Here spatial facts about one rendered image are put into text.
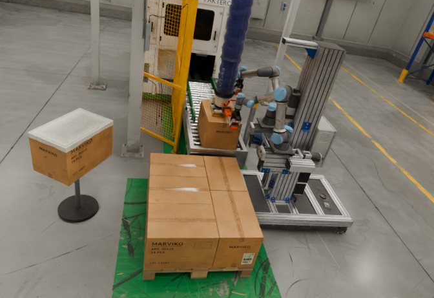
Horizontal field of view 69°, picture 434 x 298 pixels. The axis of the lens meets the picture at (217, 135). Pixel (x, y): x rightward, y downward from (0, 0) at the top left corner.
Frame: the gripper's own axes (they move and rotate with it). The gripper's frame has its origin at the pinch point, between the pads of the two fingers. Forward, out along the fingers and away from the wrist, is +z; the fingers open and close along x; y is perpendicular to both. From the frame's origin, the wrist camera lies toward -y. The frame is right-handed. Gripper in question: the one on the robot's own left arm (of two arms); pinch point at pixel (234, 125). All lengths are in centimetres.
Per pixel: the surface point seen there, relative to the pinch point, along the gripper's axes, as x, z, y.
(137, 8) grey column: 105, -82, 99
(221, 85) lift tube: 7, -22, 53
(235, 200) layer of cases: 0, 54, -53
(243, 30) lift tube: -3, -86, 49
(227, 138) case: -6.3, 34.3, 29.9
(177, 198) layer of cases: 56, 54, -50
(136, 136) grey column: 97, 81, 98
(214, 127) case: 12.6, 20.7, 29.9
